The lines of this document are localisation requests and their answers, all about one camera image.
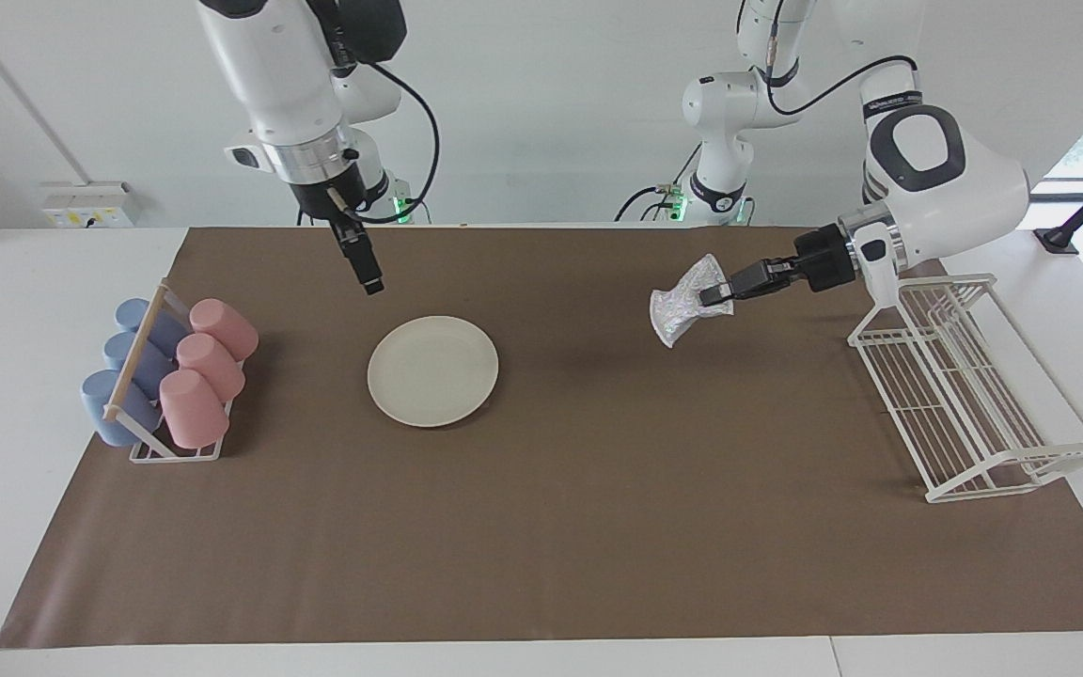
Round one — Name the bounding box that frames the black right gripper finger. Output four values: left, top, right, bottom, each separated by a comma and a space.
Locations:
330, 214, 385, 296

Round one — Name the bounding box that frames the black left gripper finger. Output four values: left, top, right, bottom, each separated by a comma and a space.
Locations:
699, 256, 798, 308

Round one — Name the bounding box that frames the silver mesh sponge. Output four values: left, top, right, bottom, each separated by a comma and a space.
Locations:
650, 254, 736, 349

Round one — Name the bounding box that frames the cream round plate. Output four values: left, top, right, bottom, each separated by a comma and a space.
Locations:
368, 316, 500, 429

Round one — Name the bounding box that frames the pink cup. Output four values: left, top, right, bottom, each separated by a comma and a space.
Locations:
176, 333, 246, 401
189, 298, 259, 362
159, 369, 230, 449

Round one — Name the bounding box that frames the blue cup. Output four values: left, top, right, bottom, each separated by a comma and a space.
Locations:
103, 331, 176, 397
115, 298, 190, 354
81, 370, 163, 448

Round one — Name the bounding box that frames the white cup rack, wooden rod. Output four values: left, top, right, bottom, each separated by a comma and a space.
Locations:
104, 278, 234, 464

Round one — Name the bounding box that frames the brown table mat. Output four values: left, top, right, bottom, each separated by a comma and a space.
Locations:
0, 226, 1083, 650

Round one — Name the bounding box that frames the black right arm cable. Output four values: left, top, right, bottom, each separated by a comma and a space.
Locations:
353, 61, 441, 225

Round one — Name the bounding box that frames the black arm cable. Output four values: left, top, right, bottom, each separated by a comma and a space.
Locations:
353, 61, 441, 225
737, 0, 920, 118

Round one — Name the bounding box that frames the black base cable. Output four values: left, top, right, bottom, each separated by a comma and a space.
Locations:
615, 141, 695, 224

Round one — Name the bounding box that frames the white wire dish rack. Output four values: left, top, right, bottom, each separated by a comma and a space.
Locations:
847, 273, 1083, 504

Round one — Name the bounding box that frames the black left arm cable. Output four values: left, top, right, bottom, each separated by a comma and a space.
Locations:
737, 0, 920, 118

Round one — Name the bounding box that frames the white wall socket box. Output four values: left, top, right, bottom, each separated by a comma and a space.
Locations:
41, 181, 138, 229

